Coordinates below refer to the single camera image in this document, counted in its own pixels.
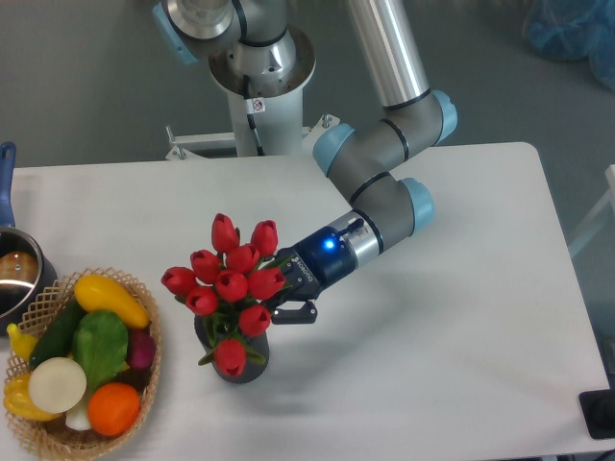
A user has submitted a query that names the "white round radish slice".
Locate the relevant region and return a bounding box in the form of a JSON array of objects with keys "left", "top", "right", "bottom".
[{"left": 28, "top": 357, "right": 86, "bottom": 414}]

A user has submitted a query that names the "blue plastic bag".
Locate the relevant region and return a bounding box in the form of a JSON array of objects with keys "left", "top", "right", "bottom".
[{"left": 522, "top": 1, "right": 614, "bottom": 90}]

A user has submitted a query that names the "dark saucepan blue handle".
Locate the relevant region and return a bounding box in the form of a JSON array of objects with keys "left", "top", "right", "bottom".
[{"left": 1, "top": 141, "right": 57, "bottom": 337}]

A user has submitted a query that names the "woven wicker basket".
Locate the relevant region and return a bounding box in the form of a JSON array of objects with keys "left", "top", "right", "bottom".
[{"left": 1, "top": 268, "right": 162, "bottom": 460}]

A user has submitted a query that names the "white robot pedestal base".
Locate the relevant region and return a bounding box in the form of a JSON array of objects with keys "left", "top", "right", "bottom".
[{"left": 165, "top": 83, "right": 340, "bottom": 160}]

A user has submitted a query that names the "green cucumber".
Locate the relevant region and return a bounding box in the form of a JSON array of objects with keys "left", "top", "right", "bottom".
[{"left": 28, "top": 298, "right": 86, "bottom": 369}]

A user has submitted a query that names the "dark grey ribbed vase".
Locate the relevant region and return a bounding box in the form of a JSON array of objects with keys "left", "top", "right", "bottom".
[{"left": 194, "top": 316, "right": 270, "bottom": 384}]

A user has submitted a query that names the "black device at table edge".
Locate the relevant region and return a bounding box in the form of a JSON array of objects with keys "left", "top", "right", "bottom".
[{"left": 578, "top": 389, "right": 614, "bottom": 440}]

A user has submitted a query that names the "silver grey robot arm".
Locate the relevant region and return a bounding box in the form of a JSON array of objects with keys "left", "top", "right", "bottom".
[{"left": 153, "top": 1, "right": 457, "bottom": 325}]

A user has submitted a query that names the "yellow squash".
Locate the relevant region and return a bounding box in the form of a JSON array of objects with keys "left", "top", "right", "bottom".
[{"left": 74, "top": 274, "right": 150, "bottom": 329}]

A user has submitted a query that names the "purple red onion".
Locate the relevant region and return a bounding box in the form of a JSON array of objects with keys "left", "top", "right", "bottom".
[{"left": 126, "top": 329, "right": 157, "bottom": 370}]

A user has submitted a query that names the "green lettuce leaf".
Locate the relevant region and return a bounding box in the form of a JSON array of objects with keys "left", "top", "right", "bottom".
[{"left": 72, "top": 310, "right": 129, "bottom": 397}]

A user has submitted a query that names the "yellow bell pepper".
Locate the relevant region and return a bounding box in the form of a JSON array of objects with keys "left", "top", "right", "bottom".
[{"left": 3, "top": 373, "right": 62, "bottom": 422}]

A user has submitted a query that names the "black dark-blue gripper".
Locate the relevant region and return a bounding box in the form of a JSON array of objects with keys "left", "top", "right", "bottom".
[{"left": 266, "top": 228, "right": 357, "bottom": 325}]

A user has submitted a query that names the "red tulip bouquet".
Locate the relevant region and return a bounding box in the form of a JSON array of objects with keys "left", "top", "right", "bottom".
[{"left": 160, "top": 212, "right": 295, "bottom": 377}]

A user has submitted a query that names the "orange fruit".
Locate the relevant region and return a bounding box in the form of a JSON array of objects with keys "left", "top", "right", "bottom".
[{"left": 87, "top": 382, "right": 140, "bottom": 436}]

